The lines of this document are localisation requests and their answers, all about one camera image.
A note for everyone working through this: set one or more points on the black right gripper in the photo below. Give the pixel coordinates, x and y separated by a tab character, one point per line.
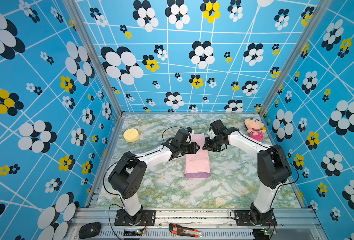
207	146

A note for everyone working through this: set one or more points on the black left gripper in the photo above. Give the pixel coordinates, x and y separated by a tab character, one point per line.
193	146

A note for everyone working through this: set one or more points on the purple wrapping paper sheet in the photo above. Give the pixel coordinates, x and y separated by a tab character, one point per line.
198	164

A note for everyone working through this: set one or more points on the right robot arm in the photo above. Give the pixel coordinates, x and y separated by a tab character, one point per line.
273	168

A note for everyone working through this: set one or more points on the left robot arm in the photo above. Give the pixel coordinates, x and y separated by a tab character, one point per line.
128	173

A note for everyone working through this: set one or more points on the pink plush doll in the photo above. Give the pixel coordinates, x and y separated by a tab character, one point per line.
255	128

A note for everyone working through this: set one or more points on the yellow round sponge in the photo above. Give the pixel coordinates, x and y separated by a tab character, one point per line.
131	135

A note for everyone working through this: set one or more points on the orange black utility knife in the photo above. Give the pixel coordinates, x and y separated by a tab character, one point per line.
184	231

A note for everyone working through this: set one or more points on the right small circuit board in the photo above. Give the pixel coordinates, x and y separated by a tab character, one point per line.
261	234

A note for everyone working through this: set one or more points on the small circuit board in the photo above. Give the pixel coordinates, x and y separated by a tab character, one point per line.
261	234
134	233

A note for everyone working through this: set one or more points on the left small circuit board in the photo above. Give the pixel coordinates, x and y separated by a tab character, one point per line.
134	233

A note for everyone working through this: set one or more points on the black computer mouse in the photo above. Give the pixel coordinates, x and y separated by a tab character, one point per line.
89	230

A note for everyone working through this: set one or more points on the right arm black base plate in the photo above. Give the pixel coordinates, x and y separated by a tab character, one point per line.
246	218

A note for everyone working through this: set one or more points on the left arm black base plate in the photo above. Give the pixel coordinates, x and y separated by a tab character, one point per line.
142	218

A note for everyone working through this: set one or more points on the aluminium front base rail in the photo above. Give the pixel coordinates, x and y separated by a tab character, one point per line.
215	224

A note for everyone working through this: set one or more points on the aluminium frame post right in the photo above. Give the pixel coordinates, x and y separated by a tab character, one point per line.
319	13

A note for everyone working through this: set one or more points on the aluminium frame post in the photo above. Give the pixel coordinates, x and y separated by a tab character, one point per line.
319	13
75	15

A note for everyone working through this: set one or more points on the aluminium frame post left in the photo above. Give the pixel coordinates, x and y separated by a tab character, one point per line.
75	15

